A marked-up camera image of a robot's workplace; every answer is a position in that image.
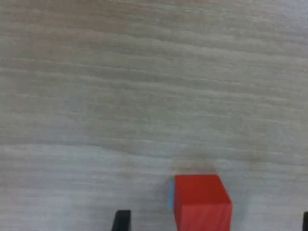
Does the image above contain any blue tape strip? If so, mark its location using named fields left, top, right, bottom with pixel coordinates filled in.
left=167, top=180, right=177, bottom=210

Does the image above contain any red wooden cube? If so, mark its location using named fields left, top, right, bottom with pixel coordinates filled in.
left=173, top=174, right=233, bottom=231

